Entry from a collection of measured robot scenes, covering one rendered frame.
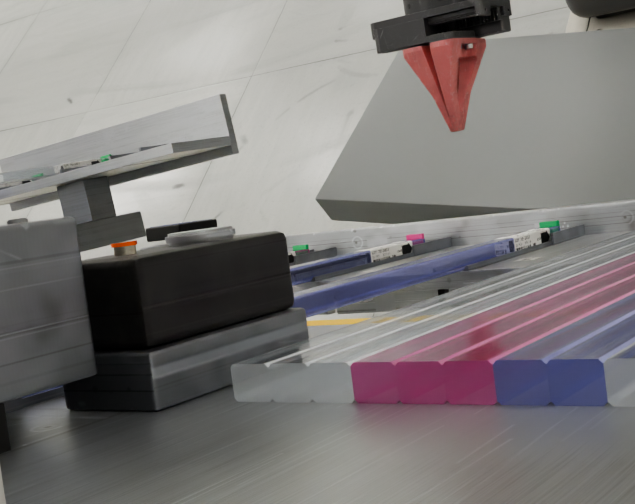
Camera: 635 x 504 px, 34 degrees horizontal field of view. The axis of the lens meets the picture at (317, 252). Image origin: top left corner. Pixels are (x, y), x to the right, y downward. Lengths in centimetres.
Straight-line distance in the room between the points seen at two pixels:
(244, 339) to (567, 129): 75
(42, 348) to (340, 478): 12
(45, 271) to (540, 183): 76
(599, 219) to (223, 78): 201
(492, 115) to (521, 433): 89
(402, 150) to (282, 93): 139
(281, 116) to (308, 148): 17
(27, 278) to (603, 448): 16
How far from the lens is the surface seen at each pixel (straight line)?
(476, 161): 108
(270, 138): 241
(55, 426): 32
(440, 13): 86
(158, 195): 252
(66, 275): 31
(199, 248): 33
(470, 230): 83
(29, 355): 30
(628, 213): 78
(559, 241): 74
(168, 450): 26
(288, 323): 36
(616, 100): 106
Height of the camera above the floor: 129
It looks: 39 degrees down
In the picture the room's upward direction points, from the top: 40 degrees counter-clockwise
